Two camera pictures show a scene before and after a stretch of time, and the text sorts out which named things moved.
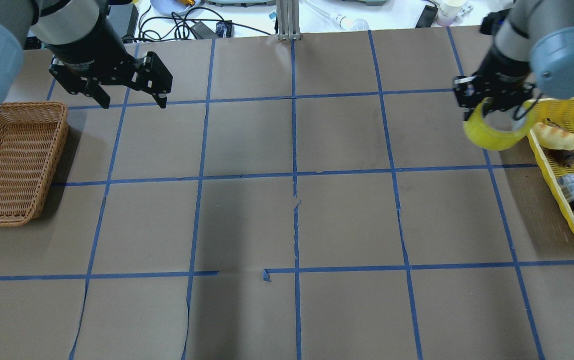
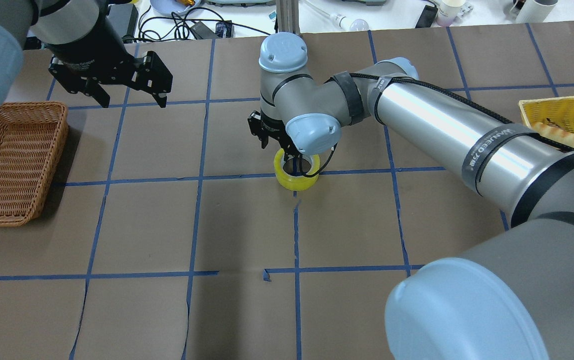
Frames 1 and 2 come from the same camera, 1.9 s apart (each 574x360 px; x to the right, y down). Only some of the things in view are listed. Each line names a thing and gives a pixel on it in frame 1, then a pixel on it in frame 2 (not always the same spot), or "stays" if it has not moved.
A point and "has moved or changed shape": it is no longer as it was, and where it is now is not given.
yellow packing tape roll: (485, 136) has moved or changed shape
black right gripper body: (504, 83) to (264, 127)
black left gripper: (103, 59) stays
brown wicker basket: (11, 153) stays
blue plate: (167, 7) stays
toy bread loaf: (555, 137) stays
